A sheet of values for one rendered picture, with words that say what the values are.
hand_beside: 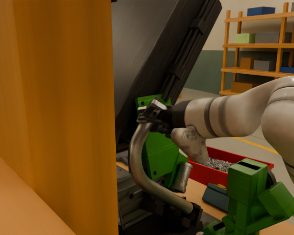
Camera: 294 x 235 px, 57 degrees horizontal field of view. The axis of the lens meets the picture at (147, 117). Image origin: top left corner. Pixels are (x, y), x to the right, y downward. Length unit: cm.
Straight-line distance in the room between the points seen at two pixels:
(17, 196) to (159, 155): 49
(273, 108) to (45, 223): 30
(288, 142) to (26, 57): 32
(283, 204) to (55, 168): 41
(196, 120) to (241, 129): 8
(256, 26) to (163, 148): 680
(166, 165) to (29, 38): 55
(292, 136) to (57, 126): 28
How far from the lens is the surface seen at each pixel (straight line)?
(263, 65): 652
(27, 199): 25
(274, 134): 40
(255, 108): 45
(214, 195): 93
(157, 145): 70
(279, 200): 55
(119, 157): 121
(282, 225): 92
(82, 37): 26
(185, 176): 73
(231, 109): 44
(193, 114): 48
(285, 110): 39
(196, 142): 48
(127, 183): 67
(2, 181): 29
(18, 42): 24
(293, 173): 50
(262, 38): 661
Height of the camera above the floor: 140
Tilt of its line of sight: 15 degrees down
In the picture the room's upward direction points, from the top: straight up
